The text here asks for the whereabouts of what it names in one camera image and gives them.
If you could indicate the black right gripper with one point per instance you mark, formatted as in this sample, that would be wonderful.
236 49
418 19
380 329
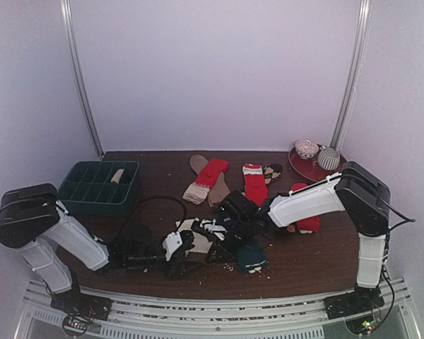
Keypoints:
218 245

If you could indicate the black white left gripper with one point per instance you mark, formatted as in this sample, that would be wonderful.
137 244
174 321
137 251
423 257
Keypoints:
184 267

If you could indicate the cream brown striped sock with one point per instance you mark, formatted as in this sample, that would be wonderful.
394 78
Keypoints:
198 237

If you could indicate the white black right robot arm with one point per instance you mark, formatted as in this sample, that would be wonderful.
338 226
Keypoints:
354 191

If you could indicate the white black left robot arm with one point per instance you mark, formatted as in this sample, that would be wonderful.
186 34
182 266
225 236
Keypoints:
33 219

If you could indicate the dark teal sock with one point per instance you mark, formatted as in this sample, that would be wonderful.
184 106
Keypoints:
250 258

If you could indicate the tan beige sock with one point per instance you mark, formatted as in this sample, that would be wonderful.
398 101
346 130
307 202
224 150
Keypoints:
220 189

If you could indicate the red sock middle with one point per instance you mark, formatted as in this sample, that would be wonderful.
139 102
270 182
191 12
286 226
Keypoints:
255 185

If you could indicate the red cream sock left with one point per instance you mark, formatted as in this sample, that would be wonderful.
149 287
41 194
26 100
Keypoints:
198 190

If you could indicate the brown argyle sock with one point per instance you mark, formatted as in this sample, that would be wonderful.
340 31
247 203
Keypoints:
272 172

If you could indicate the red sock right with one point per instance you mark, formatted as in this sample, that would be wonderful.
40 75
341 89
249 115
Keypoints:
309 225

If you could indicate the dark red round plate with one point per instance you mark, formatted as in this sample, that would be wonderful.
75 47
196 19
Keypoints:
309 168

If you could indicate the patterned small bowl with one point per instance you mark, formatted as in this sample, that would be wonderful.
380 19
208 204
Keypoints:
306 148

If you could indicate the rolled beige sock in tray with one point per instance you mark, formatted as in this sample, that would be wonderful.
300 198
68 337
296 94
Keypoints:
117 176

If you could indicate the striped grey cup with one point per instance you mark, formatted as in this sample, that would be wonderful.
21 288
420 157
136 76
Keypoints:
328 159

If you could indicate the green compartment organizer tray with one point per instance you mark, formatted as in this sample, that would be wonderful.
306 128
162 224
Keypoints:
87 190

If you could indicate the aluminium front rail frame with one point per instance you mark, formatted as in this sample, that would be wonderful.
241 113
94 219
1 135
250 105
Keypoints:
136 316

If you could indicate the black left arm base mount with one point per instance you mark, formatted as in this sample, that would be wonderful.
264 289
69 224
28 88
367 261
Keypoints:
83 305

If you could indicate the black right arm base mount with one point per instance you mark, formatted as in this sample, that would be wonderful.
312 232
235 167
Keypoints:
358 301

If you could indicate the right aluminium corner post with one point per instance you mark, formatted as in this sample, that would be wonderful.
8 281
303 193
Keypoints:
355 68

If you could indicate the aluminium corner post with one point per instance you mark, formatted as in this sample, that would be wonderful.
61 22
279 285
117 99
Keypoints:
66 16
355 68

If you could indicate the left aluminium corner post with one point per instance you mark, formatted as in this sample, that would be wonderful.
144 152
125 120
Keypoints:
66 16

